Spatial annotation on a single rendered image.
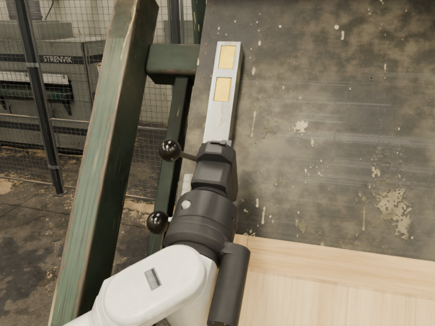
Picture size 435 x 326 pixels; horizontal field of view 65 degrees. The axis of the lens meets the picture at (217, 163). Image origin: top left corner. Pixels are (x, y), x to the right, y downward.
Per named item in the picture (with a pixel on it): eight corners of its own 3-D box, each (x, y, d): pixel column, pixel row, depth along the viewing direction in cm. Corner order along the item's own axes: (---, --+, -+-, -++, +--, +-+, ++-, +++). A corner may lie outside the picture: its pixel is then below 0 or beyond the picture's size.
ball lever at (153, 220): (197, 237, 65) (139, 231, 55) (200, 217, 66) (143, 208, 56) (212, 239, 62) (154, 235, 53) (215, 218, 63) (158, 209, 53)
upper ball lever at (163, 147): (206, 174, 67) (151, 159, 57) (208, 155, 68) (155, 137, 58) (221, 174, 65) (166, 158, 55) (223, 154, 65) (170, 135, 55)
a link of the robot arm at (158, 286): (200, 270, 46) (104, 323, 42) (188, 232, 40) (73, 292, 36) (224, 312, 42) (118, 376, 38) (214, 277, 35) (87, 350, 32)
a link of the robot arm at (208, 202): (182, 136, 51) (155, 200, 43) (247, 142, 48) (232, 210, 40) (194, 191, 59) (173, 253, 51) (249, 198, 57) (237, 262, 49)
